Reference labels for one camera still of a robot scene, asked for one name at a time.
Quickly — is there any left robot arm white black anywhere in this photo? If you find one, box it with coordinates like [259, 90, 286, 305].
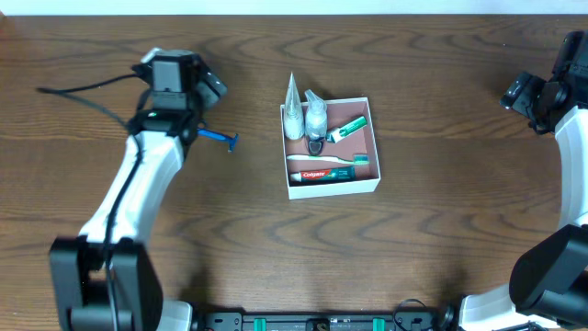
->
[49, 48, 238, 331]

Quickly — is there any clear pump bottle blue liquid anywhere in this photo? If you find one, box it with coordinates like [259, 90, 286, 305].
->
[305, 89, 328, 156]

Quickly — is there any white Pantene tube gold cap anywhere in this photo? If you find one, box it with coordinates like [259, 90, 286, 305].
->
[283, 74, 304, 141]

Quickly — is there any blue disposable razor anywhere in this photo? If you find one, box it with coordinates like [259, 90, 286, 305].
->
[198, 128, 239, 153]

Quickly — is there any white box pink interior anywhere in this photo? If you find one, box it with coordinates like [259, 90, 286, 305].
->
[284, 97, 381, 200]

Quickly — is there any green white toothbrush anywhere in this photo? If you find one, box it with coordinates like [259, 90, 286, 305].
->
[286, 154, 370, 166]

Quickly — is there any green Colgate toothpaste tube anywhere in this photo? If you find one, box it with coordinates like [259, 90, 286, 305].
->
[288, 166, 356, 182]

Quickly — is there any green white soap box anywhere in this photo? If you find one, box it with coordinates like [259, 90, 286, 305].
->
[325, 116, 368, 143]

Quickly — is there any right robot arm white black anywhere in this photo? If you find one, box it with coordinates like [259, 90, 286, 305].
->
[456, 30, 587, 330]

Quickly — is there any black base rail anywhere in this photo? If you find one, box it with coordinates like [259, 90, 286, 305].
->
[187, 307, 461, 331]

